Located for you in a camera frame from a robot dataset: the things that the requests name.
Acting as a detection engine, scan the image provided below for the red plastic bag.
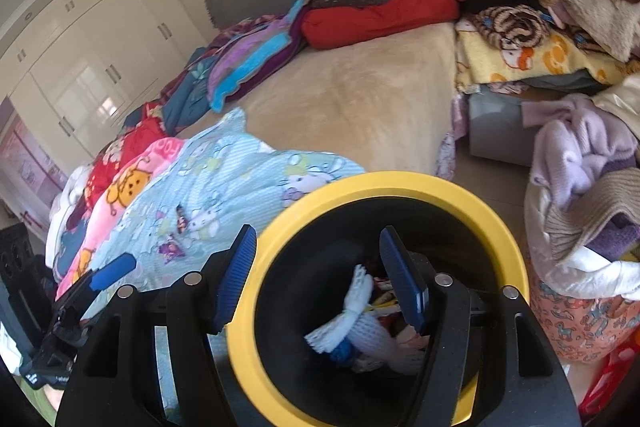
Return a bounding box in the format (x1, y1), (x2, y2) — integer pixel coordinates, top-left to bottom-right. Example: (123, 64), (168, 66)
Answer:
(577, 342), (636, 418)

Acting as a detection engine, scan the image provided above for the lavender sweater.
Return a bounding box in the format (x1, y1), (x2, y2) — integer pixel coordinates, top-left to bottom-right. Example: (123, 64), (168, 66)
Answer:
(520, 94), (640, 212)

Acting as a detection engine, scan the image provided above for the blue leaf-print quilt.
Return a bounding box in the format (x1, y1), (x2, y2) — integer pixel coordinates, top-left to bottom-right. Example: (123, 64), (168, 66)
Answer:
(122, 52), (221, 135)

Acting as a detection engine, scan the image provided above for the beige knitted garment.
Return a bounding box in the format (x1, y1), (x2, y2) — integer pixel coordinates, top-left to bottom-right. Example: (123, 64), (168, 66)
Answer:
(542, 167), (640, 263)

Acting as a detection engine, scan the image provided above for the striped purple and blue pillow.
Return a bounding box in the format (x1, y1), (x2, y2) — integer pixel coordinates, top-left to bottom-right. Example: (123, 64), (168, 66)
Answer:
(207, 0), (312, 112)

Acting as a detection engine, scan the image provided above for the cream wardrobe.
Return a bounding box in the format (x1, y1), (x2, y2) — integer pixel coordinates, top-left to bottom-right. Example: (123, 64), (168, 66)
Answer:
(0, 0), (211, 178)

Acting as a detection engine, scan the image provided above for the blue wrapper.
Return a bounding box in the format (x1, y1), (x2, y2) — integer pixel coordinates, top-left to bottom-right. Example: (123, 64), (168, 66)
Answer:
(327, 339), (357, 365)

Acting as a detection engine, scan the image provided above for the pink bear-print blanket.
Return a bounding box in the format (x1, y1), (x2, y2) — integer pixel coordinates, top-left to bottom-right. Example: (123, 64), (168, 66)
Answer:
(55, 137), (186, 303)

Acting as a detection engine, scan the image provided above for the white quilt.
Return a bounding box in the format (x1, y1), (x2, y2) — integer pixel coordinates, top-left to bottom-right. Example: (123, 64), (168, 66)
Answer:
(45, 164), (93, 268)

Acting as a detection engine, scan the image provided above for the white cloth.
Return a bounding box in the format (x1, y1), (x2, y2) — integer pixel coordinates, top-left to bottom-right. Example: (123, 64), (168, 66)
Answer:
(522, 182), (640, 303)

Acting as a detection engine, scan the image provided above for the black perforated box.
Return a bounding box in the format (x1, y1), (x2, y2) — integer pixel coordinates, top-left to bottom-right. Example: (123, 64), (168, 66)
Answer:
(0, 222), (56, 353)

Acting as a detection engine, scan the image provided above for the cream satin sheet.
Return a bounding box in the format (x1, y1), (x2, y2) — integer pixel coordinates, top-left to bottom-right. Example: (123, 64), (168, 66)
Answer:
(595, 72), (640, 130)

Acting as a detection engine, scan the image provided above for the purple knitted garment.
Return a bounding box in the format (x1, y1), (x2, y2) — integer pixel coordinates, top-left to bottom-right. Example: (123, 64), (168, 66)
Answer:
(590, 212), (640, 263)

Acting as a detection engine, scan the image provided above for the purple shiny candy wrapper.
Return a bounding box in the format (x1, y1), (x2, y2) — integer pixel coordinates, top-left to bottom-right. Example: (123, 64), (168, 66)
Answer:
(157, 234), (187, 264)

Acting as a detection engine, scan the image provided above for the orange cartoon-print bag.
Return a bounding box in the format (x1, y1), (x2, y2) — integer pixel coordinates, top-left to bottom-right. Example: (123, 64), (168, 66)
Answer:
(530, 277), (640, 365)

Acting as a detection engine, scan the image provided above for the light blue cat-print blanket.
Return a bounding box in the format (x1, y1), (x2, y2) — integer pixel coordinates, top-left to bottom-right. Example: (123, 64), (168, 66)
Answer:
(82, 107), (366, 427)

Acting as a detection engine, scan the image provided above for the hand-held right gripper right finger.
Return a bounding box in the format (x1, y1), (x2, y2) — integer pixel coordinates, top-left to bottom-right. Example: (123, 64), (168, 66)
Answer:
(379, 227), (582, 427)

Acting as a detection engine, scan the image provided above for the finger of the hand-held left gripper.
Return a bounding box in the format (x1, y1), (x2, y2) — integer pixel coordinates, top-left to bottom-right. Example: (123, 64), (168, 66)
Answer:
(52, 253), (137, 324)

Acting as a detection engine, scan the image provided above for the yellow cartoon-print blanket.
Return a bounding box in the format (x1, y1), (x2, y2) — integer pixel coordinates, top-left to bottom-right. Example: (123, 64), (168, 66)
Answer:
(452, 14), (640, 95)

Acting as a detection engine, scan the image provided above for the yellow-rimmed black trash bin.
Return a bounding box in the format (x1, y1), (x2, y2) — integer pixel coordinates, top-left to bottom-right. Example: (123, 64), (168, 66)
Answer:
(226, 172), (530, 427)

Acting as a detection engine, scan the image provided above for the red cloth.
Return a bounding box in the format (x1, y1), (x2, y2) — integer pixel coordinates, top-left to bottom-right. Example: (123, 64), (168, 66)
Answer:
(301, 0), (461, 50)

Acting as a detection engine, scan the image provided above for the pink wall poster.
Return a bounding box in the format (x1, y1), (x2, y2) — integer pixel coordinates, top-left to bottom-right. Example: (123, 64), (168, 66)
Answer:
(0, 112), (68, 208)

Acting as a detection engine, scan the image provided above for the white foam net sleeve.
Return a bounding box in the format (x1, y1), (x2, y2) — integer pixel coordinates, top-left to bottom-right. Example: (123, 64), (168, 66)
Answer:
(305, 264), (430, 375)

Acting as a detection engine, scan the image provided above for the grey box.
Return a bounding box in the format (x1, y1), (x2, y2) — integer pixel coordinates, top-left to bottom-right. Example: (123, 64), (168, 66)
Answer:
(467, 72), (601, 168)

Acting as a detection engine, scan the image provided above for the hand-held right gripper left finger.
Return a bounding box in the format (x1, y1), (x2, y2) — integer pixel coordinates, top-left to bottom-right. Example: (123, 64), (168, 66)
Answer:
(55, 224), (257, 427)

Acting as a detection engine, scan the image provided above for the pale floral bed skirt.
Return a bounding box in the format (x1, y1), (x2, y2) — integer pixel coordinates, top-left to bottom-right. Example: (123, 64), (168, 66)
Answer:
(435, 92), (470, 180)

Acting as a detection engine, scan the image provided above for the beige bed sheet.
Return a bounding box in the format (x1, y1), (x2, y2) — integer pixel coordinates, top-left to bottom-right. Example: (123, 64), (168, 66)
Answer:
(180, 22), (458, 180)

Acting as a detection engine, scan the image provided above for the tiger-print cloth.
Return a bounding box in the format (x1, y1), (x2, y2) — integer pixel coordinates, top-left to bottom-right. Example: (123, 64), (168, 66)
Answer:
(472, 4), (556, 50)

